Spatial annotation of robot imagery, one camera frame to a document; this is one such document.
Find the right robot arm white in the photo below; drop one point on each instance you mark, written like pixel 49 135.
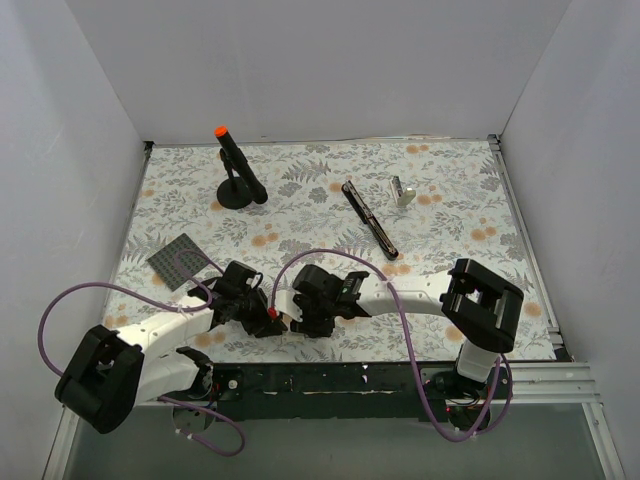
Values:
pixel 482 305

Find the grey perforated plate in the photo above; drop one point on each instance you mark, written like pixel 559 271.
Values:
pixel 177 262

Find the floral patterned table mat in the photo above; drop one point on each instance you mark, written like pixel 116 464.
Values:
pixel 461 210

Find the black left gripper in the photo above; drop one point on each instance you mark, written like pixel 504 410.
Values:
pixel 257 317

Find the black microphone on stand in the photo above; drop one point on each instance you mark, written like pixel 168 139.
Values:
pixel 242 187

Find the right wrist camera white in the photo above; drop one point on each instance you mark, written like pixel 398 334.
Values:
pixel 282 307

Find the beige stapler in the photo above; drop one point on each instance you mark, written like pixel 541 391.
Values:
pixel 402 195

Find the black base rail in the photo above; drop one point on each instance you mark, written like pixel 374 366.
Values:
pixel 266 391

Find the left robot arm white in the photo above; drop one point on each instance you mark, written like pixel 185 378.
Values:
pixel 112 371

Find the black stapler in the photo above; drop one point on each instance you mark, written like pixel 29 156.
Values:
pixel 369 219

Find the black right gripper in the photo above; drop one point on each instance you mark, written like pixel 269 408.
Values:
pixel 307 315

